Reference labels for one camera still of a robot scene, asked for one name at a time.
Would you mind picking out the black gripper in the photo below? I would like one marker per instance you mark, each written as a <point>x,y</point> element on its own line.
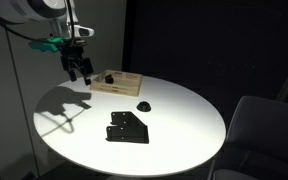
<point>72,59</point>

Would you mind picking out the wooden tray with slots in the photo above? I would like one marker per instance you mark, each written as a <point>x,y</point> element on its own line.
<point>125,83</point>

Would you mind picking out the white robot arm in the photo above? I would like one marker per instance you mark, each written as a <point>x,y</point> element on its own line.
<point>68,36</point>

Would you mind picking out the black cup in tray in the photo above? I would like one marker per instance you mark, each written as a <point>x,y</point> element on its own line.
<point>109,79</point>

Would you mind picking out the white round table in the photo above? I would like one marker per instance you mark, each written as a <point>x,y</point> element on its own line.
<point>165,130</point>

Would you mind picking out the small black cone part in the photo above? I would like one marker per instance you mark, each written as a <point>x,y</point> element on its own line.
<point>144,106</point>

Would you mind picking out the grey chair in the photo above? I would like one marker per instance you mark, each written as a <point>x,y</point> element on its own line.
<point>256,144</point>

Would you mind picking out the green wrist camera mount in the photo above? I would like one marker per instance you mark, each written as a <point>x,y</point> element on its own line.
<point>47,44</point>

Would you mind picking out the black angled bracket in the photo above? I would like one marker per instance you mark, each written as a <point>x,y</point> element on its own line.
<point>126,127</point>

